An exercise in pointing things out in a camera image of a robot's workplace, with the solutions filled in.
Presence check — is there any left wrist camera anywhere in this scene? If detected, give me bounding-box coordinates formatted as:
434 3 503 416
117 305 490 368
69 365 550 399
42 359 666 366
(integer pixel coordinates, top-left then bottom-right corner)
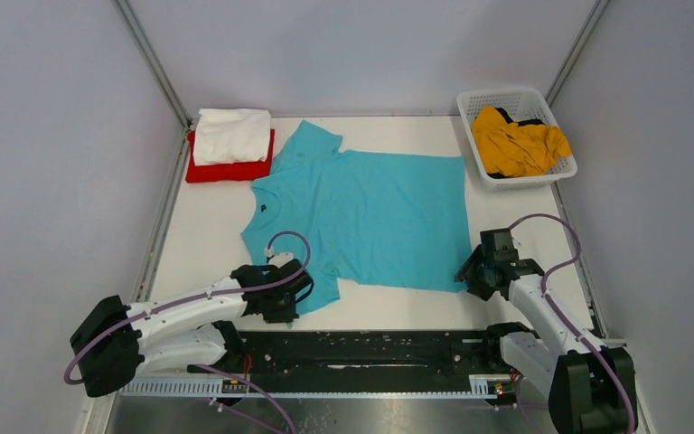
267 251 295 268

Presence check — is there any turquoise t-shirt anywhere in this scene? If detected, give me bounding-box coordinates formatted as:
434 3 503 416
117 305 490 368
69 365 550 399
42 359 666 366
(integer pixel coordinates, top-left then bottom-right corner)
240 121 473 314

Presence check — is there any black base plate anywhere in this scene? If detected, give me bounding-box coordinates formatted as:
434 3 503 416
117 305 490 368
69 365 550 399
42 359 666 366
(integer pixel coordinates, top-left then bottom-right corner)
213 330 511 395

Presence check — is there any folded red t-shirt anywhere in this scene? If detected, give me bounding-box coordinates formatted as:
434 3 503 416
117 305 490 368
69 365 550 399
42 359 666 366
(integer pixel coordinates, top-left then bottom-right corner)
185 129 276 184

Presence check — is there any yellow t-shirt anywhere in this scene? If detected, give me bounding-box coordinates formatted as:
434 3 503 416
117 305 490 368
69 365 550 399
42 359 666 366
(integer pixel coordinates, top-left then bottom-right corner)
471 105 571 179

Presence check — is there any white plastic basket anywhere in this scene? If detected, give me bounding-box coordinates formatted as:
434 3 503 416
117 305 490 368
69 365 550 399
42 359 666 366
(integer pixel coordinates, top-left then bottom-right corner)
456 87 577 191

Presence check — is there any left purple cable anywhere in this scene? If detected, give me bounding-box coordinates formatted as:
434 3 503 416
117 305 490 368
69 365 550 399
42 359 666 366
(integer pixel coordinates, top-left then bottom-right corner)
62 230 313 434

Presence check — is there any purple cable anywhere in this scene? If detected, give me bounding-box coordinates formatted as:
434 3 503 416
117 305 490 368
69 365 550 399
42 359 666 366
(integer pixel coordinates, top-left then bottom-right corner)
507 212 639 434
62 230 313 434

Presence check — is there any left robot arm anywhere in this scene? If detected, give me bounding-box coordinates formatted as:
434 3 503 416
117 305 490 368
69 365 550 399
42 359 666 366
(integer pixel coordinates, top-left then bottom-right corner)
70 254 314 398

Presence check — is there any folded white t-shirt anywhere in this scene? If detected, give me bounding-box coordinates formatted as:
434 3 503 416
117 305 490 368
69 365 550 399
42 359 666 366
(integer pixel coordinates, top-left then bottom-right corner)
192 108 271 166

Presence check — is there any aluminium frame rail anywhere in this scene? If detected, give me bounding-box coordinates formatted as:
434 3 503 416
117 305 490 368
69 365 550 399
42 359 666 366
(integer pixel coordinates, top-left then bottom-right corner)
120 364 511 399

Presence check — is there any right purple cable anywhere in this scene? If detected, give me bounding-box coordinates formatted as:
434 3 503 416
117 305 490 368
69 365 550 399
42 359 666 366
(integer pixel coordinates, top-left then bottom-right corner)
507 212 639 434

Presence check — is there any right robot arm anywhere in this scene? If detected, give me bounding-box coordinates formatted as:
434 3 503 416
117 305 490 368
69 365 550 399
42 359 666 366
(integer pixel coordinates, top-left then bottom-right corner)
455 228 638 433

